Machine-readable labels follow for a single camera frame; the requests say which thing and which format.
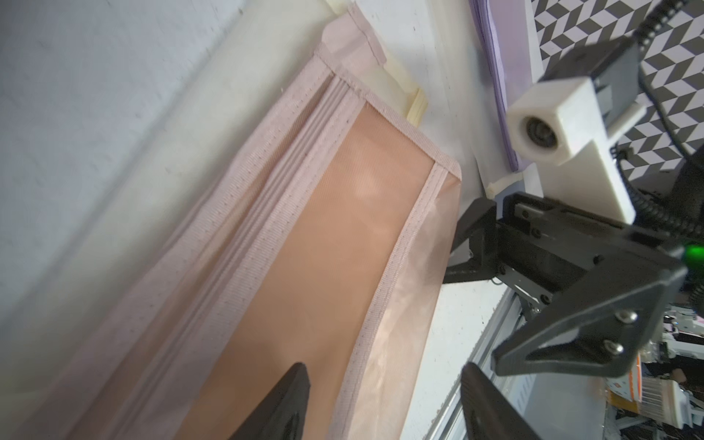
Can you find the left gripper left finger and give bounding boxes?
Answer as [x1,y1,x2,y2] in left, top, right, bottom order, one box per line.
[229,362,311,440]

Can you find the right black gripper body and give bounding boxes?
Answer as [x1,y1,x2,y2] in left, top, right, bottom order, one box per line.
[497,192,689,319]

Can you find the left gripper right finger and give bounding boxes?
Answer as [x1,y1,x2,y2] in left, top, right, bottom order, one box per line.
[460,362,540,440]

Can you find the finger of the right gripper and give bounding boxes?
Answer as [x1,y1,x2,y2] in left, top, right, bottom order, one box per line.
[443,197,498,284]
[492,258,688,378]

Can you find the pink trim mesh pouch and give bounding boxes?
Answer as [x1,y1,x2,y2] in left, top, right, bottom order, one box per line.
[12,5,462,439]

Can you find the purple mesh pouch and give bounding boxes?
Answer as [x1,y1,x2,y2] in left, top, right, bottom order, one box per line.
[469,0,544,172]

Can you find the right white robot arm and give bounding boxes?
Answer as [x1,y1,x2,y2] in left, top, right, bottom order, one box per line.
[445,1,703,378]

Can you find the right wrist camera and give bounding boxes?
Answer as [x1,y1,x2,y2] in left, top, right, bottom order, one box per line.
[505,35,650,225]

